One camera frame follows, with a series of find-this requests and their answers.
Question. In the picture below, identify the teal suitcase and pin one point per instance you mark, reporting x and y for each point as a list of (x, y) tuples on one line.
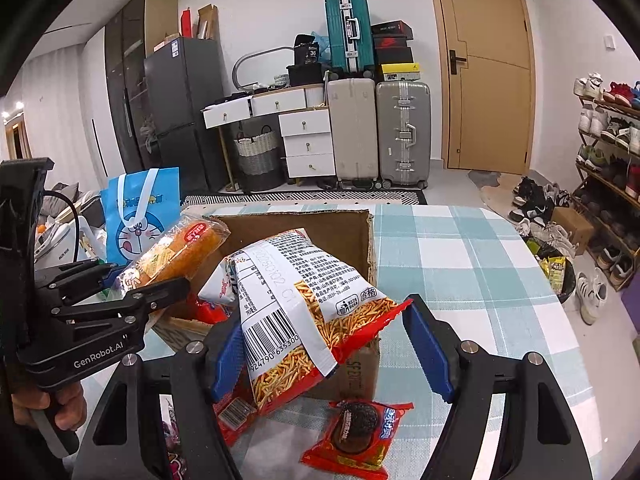
[(347, 35)]

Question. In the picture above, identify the small brown carton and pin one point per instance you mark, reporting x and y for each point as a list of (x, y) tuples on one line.
[(572, 230)]

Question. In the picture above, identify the red stick snack packet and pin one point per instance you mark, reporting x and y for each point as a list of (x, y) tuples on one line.
[(300, 310)]

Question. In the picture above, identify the white light switch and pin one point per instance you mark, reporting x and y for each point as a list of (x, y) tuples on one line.
[(608, 42)]

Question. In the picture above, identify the grey refrigerator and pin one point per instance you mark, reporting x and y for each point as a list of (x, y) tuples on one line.
[(185, 100)]

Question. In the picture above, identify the purple candy bag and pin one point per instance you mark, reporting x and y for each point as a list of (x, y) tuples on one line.
[(175, 462)]

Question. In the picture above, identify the woven laundry basket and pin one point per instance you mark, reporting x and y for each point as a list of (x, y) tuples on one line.
[(257, 160)]

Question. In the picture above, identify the silver suitcase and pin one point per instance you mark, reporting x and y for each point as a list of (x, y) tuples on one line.
[(402, 135)]

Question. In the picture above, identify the yellow snack packet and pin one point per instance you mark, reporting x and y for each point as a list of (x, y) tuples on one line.
[(556, 272)]

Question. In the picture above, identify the beige suitcase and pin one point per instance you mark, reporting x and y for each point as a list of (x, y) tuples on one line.
[(352, 135)]

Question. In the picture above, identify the white appliance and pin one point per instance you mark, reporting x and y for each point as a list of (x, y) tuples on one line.
[(57, 242)]

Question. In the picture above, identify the red slim box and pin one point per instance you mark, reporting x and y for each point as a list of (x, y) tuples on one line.
[(186, 22)]

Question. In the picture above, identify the blue cartoon tote bag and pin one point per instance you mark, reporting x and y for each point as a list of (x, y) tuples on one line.
[(135, 225)]

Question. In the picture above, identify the brown cardboard box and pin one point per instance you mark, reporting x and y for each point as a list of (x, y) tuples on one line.
[(300, 220)]

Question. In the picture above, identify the white plastic bag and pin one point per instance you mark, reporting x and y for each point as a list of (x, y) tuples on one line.
[(92, 237)]

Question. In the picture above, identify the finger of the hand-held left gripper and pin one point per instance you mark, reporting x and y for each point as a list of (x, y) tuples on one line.
[(75, 280), (150, 295)]

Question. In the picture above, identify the beige round rug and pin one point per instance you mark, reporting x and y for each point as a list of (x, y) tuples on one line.
[(500, 192)]

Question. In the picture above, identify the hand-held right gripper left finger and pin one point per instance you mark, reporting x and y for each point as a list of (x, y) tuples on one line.
[(225, 360)]

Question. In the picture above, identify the wooden shoe rack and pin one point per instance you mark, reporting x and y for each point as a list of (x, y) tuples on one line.
[(607, 180)]

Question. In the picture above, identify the white drawer desk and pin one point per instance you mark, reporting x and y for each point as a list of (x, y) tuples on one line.
[(305, 145)]

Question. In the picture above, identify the clear-wrapped bread packet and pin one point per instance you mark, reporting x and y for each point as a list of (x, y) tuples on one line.
[(175, 250)]

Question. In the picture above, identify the shoe rack with shoes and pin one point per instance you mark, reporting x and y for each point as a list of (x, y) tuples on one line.
[(595, 120)]

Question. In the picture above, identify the small white basket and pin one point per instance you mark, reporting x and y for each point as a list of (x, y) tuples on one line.
[(281, 79)]

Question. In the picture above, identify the white red snack packet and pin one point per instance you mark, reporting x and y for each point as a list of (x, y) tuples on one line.
[(217, 285)]

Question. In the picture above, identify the black trash bin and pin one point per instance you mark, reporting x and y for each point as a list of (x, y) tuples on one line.
[(567, 292)]

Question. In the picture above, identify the light blue plastic bag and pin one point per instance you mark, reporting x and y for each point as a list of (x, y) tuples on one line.
[(322, 45)]

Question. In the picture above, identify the tan wooden door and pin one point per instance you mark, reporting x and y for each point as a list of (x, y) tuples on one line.
[(490, 85)]

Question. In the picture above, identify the person's left hand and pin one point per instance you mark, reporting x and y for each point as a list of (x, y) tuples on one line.
[(72, 407)]

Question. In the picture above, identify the yellow black shoe box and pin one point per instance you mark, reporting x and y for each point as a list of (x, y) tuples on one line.
[(399, 71)]

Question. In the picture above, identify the black white striped rug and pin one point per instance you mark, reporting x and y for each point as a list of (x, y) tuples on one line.
[(310, 197)]

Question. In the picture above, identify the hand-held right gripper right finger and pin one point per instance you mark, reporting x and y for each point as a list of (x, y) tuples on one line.
[(430, 355)]

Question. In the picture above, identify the flat cardboard sheet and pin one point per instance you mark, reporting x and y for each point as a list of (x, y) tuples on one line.
[(160, 15)]

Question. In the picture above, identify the scattered pile of shoes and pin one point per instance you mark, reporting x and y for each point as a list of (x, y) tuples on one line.
[(537, 205)]

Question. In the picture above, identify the red black shoe box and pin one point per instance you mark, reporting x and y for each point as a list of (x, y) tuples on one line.
[(392, 42)]

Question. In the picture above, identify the red cookie packet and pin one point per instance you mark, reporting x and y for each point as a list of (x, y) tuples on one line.
[(357, 435)]

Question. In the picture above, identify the black printed box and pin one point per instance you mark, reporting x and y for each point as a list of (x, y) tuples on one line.
[(306, 50)]

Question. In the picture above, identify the dark tall wardrobe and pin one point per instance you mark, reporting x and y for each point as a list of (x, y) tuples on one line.
[(122, 85)]

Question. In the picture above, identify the grey hanging cloth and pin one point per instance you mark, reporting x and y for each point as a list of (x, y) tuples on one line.
[(149, 135)]

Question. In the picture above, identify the grey curved metal tube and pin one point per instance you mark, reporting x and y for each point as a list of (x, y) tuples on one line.
[(260, 52)]

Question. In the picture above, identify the purple rolled mat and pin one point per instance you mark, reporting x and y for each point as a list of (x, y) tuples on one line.
[(631, 307)]

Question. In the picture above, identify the open brown carton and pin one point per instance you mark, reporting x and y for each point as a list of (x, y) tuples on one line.
[(206, 22)]

